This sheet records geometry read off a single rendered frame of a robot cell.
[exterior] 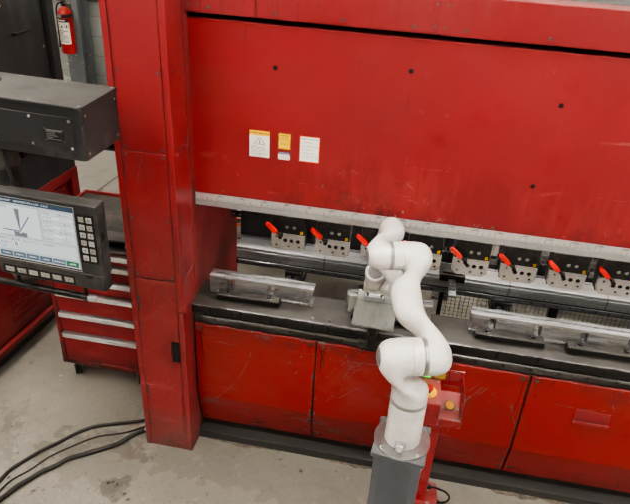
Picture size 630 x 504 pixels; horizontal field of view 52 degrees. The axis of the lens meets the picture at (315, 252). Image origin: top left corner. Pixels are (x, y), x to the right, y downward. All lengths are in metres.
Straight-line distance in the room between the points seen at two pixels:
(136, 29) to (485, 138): 1.36
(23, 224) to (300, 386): 1.48
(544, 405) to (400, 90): 1.57
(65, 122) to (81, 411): 2.01
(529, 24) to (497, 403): 1.66
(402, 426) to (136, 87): 1.55
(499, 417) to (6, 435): 2.52
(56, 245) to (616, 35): 2.12
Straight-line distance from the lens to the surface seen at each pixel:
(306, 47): 2.58
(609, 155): 2.72
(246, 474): 3.50
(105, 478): 3.57
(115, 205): 3.79
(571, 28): 2.54
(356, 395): 3.22
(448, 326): 3.08
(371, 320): 2.82
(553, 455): 3.44
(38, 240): 2.62
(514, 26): 2.51
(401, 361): 2.01
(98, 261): 2.52
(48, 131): 2.40
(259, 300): 3.06
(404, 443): 2.25
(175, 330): 3.10
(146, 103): 2.61
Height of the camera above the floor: 2.67
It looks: 31 degrees down
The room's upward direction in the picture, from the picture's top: 4 degrees clockwise
